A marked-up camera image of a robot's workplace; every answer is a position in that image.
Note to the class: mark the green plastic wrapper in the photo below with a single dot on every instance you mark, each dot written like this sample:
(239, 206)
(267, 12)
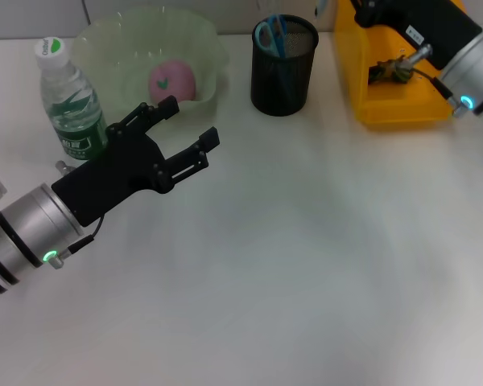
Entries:
(386, 72)

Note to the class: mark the pink toy peach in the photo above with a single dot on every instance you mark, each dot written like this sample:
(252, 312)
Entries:
(171, 82)

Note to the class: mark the translucent green fruit plate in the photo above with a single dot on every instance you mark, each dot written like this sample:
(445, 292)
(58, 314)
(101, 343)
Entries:
(116, 60)

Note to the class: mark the black mesh pen cup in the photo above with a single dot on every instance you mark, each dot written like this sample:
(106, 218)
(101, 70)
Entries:
(283, 88)

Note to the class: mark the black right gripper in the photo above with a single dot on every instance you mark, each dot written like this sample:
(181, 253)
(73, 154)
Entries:
(434, 24)

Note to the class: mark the yellow plastic bin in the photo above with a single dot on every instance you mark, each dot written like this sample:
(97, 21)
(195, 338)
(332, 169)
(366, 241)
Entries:
(386, 104)

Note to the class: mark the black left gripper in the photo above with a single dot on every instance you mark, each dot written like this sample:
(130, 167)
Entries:
(112, 177)

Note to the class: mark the blue scissors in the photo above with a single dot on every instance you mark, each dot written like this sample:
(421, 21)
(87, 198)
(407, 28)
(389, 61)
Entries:
(279, 40)

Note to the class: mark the clear green-label water bottle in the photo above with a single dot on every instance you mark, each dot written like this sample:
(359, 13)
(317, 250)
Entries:
(70, 112)

